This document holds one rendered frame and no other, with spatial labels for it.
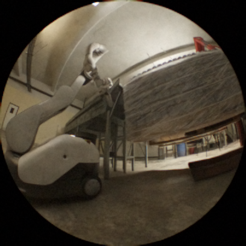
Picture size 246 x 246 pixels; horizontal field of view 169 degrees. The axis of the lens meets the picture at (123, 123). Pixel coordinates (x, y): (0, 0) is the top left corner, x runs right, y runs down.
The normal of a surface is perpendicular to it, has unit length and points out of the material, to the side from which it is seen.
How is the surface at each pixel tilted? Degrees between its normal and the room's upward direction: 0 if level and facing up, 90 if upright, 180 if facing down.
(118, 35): 180
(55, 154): 90
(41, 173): 90
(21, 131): 90
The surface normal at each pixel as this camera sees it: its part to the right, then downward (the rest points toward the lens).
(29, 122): 0.83, -0.18
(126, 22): -0.01, 0.93
